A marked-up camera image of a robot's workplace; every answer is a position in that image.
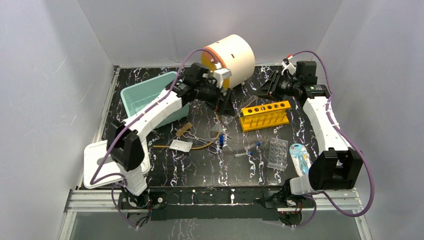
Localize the tan rubber tube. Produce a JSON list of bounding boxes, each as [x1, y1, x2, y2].
[[152, 112, 222, 151]]

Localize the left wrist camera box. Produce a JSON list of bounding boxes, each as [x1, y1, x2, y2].
[[212, 68, 232, 89]]

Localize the clear acrylic tube rack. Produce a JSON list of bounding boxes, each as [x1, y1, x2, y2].
[[267, 138, 289, 171]]

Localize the metal crucible tongs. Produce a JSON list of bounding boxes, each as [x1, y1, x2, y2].
[[182, 131, 221, 154]]

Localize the white sachet packet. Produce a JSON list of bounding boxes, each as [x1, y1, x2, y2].
[[169, 139, 193, 153]]

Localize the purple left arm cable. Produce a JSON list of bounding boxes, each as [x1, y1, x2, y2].
[[90, 48, 220, 229]]

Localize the graduated cylinder blue base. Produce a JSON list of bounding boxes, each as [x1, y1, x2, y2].
[[191, 133, 226, 145]]

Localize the blue capped test tube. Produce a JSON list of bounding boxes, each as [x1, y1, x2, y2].
[[244, 141, 261, 151]]

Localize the test tube brush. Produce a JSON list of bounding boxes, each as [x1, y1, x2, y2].
[[175, 122, 193, 137]]

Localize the white bin lid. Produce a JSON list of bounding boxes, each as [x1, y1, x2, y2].
[[83, 140, 152, 190]]

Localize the clear glass beaker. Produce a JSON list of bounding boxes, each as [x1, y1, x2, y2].
[[236, 95, 258, 116]]

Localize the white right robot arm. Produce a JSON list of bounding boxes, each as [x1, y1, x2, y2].
[[255, 58, 363, 207]]

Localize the round drawer cabinet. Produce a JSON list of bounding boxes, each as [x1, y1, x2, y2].
[[201, 34, 255, 89]]

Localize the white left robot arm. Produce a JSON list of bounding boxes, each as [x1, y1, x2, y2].
[[106, 62, 236, 208]]

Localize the aluminium table frame rail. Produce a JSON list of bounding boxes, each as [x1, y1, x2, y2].
[[64, 188, 365, 214]]

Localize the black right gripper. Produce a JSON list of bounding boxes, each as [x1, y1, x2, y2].
[[252, 70, 300, 102]]

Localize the blue correction tape package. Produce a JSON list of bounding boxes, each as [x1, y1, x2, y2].
[[289, 143, 312, 177]]

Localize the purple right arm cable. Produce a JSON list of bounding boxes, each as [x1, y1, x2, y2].
[[281, 50, 375, 229]]

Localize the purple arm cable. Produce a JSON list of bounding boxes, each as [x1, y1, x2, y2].
[[281, 50, 375, 229], [90, 48, 220, 229]]

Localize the clear plastic funnel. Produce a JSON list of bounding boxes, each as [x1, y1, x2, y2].
[[210, 122, 232, 139]]

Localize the yellow test tube rack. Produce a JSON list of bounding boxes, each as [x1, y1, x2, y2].
[[239, 100, 291, 133]]

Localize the teal plastic bin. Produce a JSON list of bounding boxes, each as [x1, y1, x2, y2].
[[120, 71, 177, 123]]

